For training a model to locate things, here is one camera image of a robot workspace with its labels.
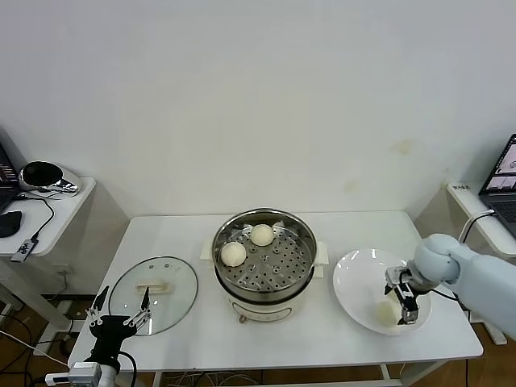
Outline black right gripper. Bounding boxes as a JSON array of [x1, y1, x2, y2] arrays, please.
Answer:
[[382, 273, 421, 326]]

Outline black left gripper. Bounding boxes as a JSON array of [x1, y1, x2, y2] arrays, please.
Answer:
[[85, 285, 154, 356]]

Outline round glass lid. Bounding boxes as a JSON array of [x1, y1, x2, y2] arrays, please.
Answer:
[[108, 256, 199, 337]]

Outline stainless steel steamer basket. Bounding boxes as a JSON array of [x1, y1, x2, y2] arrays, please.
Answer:
[[200, 207, 330, 302]]

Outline white round plate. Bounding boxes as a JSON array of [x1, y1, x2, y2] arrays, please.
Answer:
[[331, 248, 432, 335]]

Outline white side desk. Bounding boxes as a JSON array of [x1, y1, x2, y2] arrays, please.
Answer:
[[0, 177, 131, 336], [414, 181, 516, 346]]

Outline cream electric cooker base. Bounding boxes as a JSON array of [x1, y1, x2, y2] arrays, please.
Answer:
[[215, 265, 316, 326]]

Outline black computer mouse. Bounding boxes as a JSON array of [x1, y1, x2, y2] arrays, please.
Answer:
[[0, 210, 23, 239]]

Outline grey laptop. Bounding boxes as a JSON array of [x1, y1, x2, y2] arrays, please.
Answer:
[[478, 134, 516, 239]]

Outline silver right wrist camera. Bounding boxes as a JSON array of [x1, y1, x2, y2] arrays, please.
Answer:
[[385, 265, 409, 285]]

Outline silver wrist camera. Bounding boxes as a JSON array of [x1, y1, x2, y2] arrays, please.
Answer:
[[44, 361, 102, 386], [385, 265, 409, 285]]

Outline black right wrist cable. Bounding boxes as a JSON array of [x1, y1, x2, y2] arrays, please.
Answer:
[[430, 288, 460, 302]]

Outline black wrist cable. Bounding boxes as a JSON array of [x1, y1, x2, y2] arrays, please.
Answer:
[[119, 350, 139, 387], [430, 288, 460, 302]]

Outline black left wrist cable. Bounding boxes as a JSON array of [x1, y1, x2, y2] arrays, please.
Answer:
[[119, 350, 139, 387]]

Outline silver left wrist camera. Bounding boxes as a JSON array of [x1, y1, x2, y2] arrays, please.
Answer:
[[44, 361, 102, 386]]

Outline white floor cable tangle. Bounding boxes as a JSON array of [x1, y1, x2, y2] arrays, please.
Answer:
[[160, 369, 254, 387]]

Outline laptop charger cable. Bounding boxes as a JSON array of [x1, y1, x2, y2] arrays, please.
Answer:
[[458, 209, 497, 248]]

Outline black hub cable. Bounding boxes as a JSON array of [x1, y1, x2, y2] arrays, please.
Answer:
[[15, 192, 55, 243]]

